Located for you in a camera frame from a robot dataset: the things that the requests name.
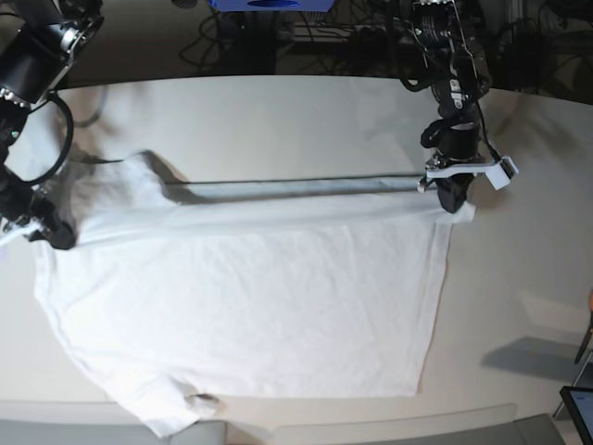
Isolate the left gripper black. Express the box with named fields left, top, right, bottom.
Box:
left=420, top=115, right=479, bottom=213

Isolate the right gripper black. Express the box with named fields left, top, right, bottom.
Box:
left=1, top=184, right=76, bottom=250

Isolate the white T-shirt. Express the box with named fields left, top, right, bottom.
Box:
left=33, top=155, right=475, bottom=438

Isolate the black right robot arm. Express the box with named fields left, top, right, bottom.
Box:
left=1, top=1, right=104, bottom=250

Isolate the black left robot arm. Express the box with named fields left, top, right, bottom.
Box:
left=398, top=1, right=490, bottom=172

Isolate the black tripod leg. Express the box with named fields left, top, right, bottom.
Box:
left=574, top=292, right=593, bottom=364

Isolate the grey chair left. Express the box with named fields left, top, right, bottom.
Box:
left=1, top=420, right=227, bottom=445

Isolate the blue box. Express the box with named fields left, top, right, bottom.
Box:
left=208, top=0, right=334, bottom=12

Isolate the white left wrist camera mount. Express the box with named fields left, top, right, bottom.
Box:
left=417, top=155, right=519, bottom=193

